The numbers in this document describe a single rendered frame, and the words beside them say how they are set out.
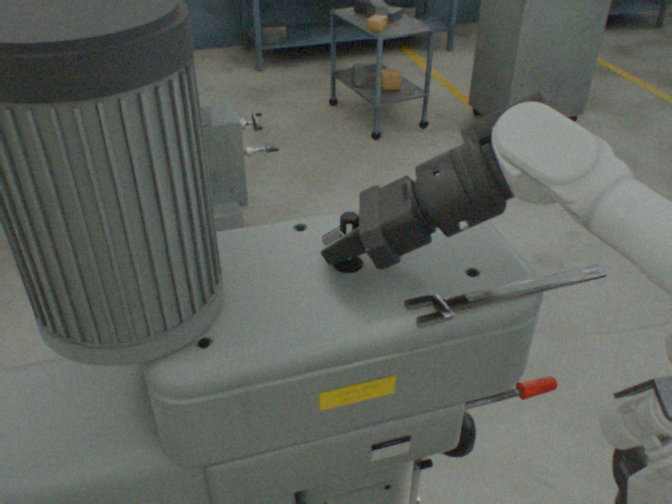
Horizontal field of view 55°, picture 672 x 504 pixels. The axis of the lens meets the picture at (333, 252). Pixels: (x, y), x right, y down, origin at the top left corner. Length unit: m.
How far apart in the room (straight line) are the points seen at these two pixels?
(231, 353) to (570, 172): 0.37
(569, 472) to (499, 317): 2.33
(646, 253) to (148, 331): 0.47
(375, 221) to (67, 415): 0.42
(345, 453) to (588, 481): 2.28
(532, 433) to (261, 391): 2.51
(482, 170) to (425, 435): 0.36
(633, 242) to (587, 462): 2.50
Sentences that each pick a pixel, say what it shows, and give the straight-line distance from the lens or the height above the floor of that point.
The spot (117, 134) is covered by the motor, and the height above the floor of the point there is 2.13.
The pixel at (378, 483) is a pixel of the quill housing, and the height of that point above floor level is 1.58.
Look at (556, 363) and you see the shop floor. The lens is 3.47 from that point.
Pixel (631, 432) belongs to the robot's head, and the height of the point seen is 1.61.
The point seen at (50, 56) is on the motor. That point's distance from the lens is 0.52.
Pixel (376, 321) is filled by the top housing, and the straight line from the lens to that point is 0.70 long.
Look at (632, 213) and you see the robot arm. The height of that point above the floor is 2.04.
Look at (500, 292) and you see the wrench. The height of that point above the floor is 1.90.
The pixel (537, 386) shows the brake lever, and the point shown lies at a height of 1.71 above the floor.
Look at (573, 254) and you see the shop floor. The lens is 4.25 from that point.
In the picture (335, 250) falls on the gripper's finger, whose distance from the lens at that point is 0.75.
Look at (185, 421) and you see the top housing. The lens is 0.71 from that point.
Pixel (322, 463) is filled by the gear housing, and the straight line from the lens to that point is 0.83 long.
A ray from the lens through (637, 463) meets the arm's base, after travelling 1.23.
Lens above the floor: 2.36
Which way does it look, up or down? 36 degrees down
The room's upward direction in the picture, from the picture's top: straight up
